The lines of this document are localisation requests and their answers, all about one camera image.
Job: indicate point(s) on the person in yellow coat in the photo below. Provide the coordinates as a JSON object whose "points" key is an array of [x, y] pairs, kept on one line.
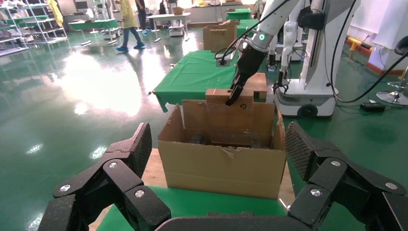
{"points": [[129, 22]]}

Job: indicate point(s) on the white long table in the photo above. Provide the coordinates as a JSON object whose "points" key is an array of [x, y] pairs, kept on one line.
{"points": [[169, 17]]}

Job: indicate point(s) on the green tablecloth with creases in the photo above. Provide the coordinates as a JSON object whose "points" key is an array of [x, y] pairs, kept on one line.
{"points": [[197, 204]]}

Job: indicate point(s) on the white idle wheeled robot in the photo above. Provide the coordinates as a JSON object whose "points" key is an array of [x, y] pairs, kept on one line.
{"points": [[318, 63]]}

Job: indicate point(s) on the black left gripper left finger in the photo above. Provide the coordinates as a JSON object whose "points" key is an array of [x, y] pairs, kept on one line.
{"points": [[121, 178]]}

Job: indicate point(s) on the black stool with chrome base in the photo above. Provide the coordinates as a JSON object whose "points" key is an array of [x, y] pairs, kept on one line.
{"points": [[393, 95]]}

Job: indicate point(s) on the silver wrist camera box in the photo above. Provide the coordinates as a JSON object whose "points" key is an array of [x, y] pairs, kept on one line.
{"points": [[223, 60]]}

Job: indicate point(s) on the closed brown cardboard box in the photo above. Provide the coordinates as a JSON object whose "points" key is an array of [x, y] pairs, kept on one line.
{"points": [[259, 86]]}

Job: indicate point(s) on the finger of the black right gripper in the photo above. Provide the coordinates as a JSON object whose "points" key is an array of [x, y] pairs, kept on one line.
{"points": [[234, 94]]}

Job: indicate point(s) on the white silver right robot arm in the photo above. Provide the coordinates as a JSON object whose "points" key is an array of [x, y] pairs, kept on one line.
{"points": [[274, 19]]}

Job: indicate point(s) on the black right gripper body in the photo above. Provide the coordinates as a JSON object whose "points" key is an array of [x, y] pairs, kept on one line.
{"points": [[250, 63]]}

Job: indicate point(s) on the large open cardboard carton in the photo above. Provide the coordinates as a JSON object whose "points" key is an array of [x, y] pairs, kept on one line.
{"points": [[223, 172]]}

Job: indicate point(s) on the metal shelving rack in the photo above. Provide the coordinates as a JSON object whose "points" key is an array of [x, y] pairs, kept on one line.
{"points": [[28, 28]]}

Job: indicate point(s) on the green tablecloth with hanging corner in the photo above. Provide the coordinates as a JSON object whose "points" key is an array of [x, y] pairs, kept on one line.
{"points": [[191, 76]]}

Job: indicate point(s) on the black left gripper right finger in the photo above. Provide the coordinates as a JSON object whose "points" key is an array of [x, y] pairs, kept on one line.
{"points": [[338, 185]]}

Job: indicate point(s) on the person in dark clothes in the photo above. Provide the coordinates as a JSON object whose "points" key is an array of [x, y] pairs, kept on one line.
{"points": [[141, 12]]}

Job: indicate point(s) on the green covered table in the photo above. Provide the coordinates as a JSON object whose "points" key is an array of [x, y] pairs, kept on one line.
{"points": [[95, 25]]}

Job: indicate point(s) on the black power adapter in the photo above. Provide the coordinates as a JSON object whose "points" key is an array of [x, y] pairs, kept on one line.
{"points": [[373, 106]]}

